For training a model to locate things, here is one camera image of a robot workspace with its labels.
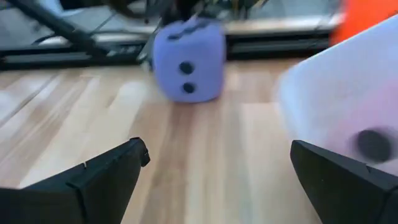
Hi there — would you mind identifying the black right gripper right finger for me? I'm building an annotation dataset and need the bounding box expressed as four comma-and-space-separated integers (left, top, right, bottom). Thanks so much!
290, 139, 398, 224

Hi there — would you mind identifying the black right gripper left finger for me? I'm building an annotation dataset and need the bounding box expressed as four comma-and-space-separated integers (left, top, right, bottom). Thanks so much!
0, 137, 151, 224

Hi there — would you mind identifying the purple foam die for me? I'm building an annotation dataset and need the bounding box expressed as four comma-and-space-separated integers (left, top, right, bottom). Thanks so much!
151, 17, 227, 104

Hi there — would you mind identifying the white plastic bin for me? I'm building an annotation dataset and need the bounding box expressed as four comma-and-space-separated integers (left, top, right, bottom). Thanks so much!
275, 14, 398, 177

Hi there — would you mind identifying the orange pumpkin-face bucket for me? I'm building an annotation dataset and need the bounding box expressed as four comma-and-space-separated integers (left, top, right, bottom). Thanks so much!
328, 0, 398, 47

